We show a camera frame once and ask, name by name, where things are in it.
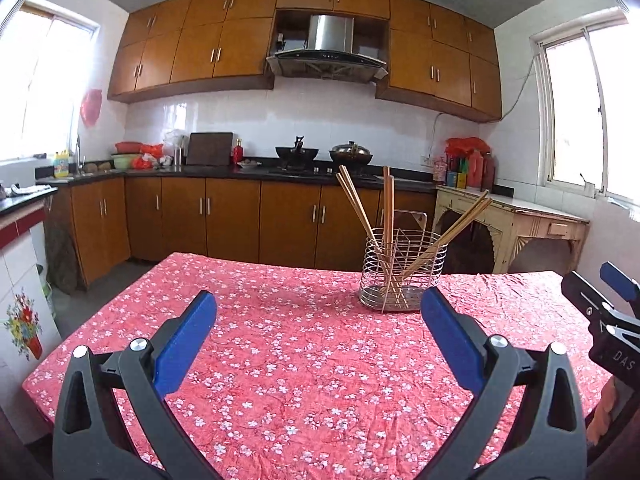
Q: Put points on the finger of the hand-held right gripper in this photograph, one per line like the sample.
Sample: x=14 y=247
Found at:
x=580 y=292
x=622 y=282

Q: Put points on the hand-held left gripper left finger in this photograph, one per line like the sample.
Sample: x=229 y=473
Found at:
x=185 y=340

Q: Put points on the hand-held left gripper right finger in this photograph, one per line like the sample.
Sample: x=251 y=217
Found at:
x=450 y=335

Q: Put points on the person's right forearm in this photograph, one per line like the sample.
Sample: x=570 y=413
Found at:
x=602 y=410

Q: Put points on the cream wooden side table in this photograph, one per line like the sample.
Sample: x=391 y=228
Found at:
x=530 y=220

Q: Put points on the white cup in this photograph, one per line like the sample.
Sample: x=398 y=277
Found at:
x=591 y=190

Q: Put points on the wooden base cabinets black countertop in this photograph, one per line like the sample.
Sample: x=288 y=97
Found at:
x=230 y=220

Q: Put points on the red floral tablecloth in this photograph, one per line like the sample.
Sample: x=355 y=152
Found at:
x=310 y=385

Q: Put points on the grey green bucket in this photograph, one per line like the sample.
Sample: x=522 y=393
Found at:
x=47 y=295

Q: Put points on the dark brown bottle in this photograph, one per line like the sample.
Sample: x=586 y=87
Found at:
x=489 y=172

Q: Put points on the yellow box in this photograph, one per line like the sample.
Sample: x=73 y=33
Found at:
x=463 y=180

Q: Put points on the blue box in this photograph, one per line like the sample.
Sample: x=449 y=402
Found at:
x=452 y=179

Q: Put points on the large red bottle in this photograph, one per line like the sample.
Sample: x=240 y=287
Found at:
x=476 y=170

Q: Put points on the pink packet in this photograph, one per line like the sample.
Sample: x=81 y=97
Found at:
x=440 y=170

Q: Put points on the steel cup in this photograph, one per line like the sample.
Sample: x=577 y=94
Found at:
x=179 y=156

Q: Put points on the red plastic bag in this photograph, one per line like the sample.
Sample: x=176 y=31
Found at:
x=150 y=151
x=467 y=145
x=91 y=107

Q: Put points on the plate of food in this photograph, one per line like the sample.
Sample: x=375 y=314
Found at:
x=249 y=163

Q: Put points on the green basin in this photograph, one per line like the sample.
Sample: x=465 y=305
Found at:
x=122 y=161

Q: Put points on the dark wooden cutting board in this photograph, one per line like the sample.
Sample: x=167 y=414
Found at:
x=210 y=149

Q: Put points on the small red bottle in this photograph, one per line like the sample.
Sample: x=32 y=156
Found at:
x=238 y=154

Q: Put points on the white plastic bag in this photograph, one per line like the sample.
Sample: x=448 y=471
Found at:
x=175 y=139

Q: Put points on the red basin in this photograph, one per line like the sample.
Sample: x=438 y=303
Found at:
x=129 y=146

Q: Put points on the black gas stove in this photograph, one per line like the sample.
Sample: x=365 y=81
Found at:
x=300 y=172

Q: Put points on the wok with dark lid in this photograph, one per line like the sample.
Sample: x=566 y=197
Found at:
x=350 y=154

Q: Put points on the yellow dish soap bottle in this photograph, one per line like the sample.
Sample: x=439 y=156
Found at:
x=61 y=166

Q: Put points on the steel faucet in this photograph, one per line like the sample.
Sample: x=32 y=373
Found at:
x=77 y=155

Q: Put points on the black wok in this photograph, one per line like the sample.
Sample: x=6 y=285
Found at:
x=297 y=156

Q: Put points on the white appliance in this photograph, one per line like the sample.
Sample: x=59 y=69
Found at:
x=17 y=174

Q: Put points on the aluminium sliding window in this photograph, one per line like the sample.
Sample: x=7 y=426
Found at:
x=45 y=85

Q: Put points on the steel range hood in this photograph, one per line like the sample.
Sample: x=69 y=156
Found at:
x=330 y=32

